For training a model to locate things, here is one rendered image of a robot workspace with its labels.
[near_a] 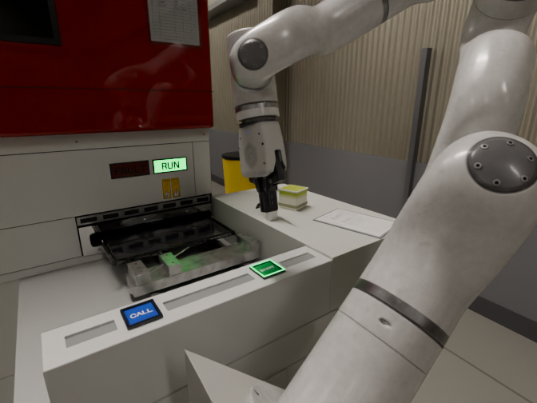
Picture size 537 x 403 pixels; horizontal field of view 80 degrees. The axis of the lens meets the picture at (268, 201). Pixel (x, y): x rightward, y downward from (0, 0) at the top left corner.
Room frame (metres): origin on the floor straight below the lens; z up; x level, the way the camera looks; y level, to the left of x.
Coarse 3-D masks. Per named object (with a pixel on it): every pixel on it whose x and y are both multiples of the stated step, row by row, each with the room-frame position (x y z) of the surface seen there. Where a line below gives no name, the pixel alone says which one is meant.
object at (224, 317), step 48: (192, 288) 0.54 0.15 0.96; (240, 288) 0.54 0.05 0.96; (288, 288) 0.59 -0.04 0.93; (48, 336) 0.41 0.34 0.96; (96, 336) 0.41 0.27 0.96; (144, 336) 0.42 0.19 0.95; (192, 336) 0.46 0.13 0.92; (240, 336) 0.52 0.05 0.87; (48, 384) 0.34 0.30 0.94; (96, 384) 0.37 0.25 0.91; (144, 384) 0.41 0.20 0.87
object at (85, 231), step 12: (204, 204) 1.14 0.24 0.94; (144, 216) 1.01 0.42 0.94; (156, 216) 1.03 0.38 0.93; (168, 216) 1.06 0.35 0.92; (84, 228) 0.91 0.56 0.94; (96, 228) 0.93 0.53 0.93; (108, 228) 0.95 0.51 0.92; (84, 240) 0.91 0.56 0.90; (84, 252) 0.90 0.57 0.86; (96, 252) 0.92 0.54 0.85
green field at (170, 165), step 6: (156, 162) 1.05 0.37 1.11; (162, 162) 1.07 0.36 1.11; (168, 162) 1.08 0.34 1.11; (174, 162) 1.09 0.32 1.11; (180, 162) 1.10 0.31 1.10; (156, 168) 1.05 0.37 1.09; (162, 168) 1.07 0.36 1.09; (168, 168) 1.08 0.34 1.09; (174, 168) 1.09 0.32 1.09; (180, 168) 1.10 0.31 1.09
